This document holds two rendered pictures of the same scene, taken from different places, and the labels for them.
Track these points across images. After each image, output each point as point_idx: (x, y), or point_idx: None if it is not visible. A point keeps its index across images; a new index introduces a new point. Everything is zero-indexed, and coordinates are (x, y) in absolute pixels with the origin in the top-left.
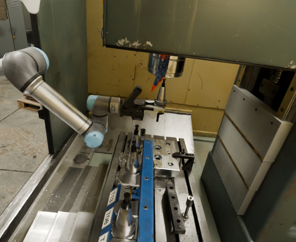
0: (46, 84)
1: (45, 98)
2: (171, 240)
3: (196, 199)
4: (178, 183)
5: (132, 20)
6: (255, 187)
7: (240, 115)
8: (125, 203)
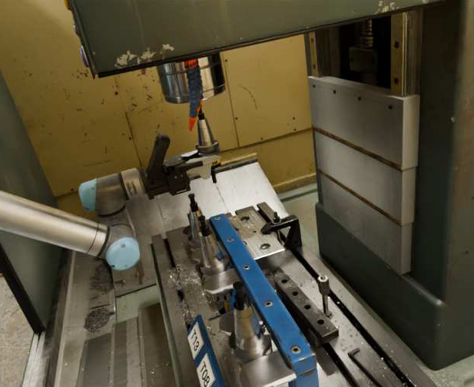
0: None
1: (8, 216)
2: (323, 357)
3: (330, 281)
4: (290, 272)
5: (127, 20)
6: (409, 217)
7: (340, 119)
8: (240, 299)
